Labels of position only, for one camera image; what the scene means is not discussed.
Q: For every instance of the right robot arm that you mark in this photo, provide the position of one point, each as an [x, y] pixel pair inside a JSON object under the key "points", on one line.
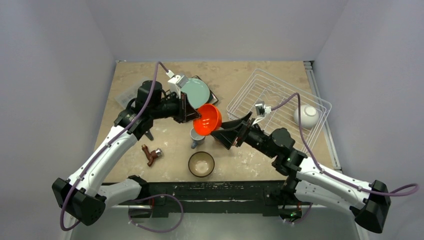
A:
{"points": [[308, 181]]}

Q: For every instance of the teal round plate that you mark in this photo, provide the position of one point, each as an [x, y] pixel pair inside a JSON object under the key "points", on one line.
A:
{"points": [[197, 91]]}

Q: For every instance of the grey blue mug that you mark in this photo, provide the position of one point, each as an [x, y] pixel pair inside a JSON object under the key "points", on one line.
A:
{"points": [[196, 139]]}

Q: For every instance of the brown glazed bowl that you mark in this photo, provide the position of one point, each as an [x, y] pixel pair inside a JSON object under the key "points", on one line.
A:
{"points": [[201, 164]]}

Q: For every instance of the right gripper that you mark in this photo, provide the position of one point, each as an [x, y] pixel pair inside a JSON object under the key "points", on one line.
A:
{"points": [[242, 131]]}

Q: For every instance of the black base frame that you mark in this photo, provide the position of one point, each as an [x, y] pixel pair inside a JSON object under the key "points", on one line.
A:
{"points": [[266, 197]]}

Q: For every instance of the white bowl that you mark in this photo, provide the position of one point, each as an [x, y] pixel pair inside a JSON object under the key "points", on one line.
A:
{"points": [[307, 115]]}

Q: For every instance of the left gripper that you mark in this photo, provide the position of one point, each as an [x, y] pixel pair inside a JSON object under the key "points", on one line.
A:
{"points": [[181, 103]]}

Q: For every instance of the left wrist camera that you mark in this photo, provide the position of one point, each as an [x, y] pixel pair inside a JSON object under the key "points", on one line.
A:
{"points": [[176, 83]]}

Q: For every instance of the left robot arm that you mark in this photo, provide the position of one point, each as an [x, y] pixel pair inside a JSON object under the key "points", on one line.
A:
{"points": [[83, 195]]}

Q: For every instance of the clear plastic organizer box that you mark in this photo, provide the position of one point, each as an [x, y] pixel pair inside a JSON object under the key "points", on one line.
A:
{"points": [[124, 98]]}

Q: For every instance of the brown pipe fitting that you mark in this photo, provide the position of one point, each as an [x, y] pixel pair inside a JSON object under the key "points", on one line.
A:
{"points": [[152, 155]]}

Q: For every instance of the orange bowl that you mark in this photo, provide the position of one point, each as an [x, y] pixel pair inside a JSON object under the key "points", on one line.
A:
{"points": [[210, 120]]}

